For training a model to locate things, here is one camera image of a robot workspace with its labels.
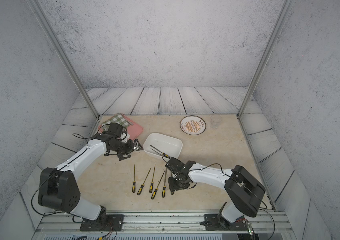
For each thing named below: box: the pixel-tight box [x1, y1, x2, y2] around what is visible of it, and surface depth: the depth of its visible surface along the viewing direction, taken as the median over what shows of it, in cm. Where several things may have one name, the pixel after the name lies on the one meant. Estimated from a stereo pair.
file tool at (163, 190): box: [162, 167, 167, 198], surface depth 84 cm
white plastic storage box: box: [143, 133, 183, 162], surface depth 104 cm
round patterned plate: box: [179, 115, 207, 136], surface depth 117 cm
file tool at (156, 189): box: [151, 171, 165, 200], surface depth 84 cm
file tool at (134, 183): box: [132, 164, 136, 193], surface depth 86 cm
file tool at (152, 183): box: [149, 164, 156, 193], surface depth 86 cm
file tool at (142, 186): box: [137, 167, 152, 196], surface depth 85 cm
